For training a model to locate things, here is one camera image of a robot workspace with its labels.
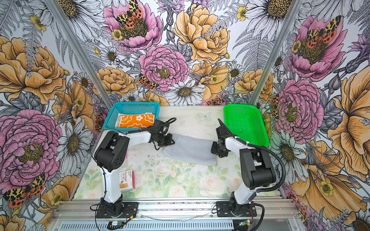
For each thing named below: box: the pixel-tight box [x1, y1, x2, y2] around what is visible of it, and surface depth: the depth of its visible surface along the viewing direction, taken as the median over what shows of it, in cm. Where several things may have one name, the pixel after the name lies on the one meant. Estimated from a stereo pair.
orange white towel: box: [115, 112, 155, 129], surface depth 111 cm
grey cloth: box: [162, 133, 218, 167], surface depth 95 cm
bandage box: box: [119, 169, 136, 193], surface depth 81 cm
